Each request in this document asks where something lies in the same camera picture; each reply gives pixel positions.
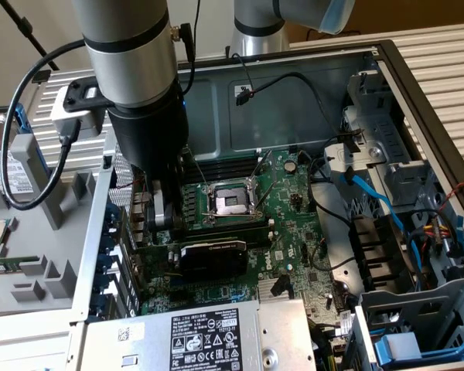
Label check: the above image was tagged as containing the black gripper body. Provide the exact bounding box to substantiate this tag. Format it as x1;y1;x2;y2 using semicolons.
107;77;190;182

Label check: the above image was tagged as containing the green graphics card black cooler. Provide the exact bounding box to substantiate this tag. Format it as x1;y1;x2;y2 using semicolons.
118;227;251;283

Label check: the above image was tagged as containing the silver locking lever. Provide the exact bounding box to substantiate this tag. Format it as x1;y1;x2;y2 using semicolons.
185;148;212;192
254;179;278;213

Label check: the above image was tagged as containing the black RAM slot bank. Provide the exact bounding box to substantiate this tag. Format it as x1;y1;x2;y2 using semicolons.
181;152;262;185
176;218;276;257

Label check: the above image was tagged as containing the CPU socket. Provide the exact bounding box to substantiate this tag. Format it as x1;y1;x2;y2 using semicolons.
200;179;270;227

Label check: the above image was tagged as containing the silver socket cover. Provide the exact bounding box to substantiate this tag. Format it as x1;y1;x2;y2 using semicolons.
248;149;278;202

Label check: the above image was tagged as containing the green Dell motherboard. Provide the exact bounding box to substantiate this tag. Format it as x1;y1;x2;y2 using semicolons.
129;148;353;337

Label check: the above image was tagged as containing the silver chipset heatsink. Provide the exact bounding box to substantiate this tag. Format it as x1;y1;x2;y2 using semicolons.
257;276;295;302

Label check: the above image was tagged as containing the silver hard disk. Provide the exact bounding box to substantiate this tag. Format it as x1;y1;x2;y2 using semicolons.
0;111;38;204

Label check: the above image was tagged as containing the grey parts rack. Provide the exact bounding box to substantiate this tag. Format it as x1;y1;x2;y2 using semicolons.
0;133;104;318

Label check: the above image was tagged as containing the open grey PC case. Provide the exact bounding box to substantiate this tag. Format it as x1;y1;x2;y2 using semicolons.
67;38;464;371

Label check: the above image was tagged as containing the silver power supply unit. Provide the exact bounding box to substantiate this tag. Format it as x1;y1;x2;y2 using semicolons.
75;297;318;371

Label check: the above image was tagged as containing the black stand pole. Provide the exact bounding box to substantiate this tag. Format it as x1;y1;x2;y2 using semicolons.
0;0;60;73

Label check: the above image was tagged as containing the green RAM stick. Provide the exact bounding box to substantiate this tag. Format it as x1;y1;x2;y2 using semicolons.
0;257;42;275

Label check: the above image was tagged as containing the silver metal drive cage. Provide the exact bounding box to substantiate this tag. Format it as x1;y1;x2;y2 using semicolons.
339;71;442;212

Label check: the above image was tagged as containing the grey disk bay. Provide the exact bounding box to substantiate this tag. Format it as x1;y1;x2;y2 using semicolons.
350;278;464;371

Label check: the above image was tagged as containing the blue disk bay carrier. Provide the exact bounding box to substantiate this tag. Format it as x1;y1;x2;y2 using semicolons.
373;332;464;366

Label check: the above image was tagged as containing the red black twisted wire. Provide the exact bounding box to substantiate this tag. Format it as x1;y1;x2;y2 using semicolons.
436;173;464;217
114;175;148;191

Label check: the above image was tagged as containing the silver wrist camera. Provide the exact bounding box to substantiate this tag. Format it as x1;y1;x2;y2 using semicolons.
49;75;116;141

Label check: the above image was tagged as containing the black gripper cable gold plug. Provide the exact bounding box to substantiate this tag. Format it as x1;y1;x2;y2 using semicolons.
169;0;202;96

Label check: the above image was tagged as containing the blue disk carrier frame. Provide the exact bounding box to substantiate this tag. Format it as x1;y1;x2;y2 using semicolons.
12;100;49;185

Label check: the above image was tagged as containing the black wire over motherboard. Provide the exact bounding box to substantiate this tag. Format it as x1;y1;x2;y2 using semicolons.
305;152;353;229

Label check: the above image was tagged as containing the black camera cable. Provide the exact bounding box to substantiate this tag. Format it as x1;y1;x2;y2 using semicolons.
0;38;87;212

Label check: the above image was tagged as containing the blue SATA wire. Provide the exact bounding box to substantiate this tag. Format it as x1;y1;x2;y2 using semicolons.
406;230;426;274
339;166;407;235

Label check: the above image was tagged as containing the yellow purple wire bundle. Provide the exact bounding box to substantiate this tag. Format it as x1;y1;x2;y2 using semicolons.
307;315;351;371

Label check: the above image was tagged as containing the red yellow power wire bundle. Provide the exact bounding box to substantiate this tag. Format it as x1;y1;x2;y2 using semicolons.
408;208;464;271

